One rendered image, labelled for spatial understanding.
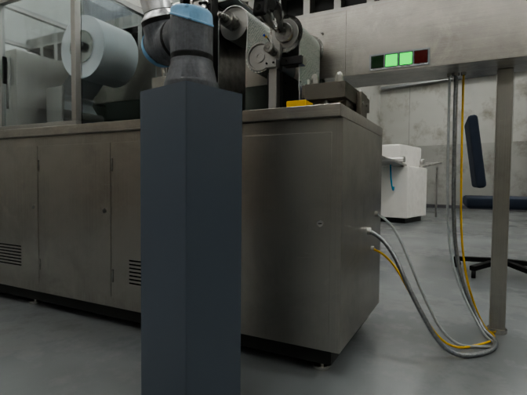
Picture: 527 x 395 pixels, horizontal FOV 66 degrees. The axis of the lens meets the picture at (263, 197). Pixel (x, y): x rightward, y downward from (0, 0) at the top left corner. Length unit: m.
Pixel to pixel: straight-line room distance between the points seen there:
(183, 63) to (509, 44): 1.29
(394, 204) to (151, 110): 5.85
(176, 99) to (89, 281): 1.17
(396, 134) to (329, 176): 10.51
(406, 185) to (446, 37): 4.86
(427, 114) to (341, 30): 9.63
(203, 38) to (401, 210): 5.79
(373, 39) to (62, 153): 1.51
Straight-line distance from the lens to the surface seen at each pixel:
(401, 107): 11.85
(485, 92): 11.30
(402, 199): 6.69
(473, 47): 1.92
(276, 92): 1.67
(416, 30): 1.97
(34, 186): 2.28
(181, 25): 1.17
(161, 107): 1.11
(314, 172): 1.33
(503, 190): 2.01
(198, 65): 1.13
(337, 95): 1.58
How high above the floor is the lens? 0.66
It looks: 2 degrees down
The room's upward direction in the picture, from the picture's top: straight up
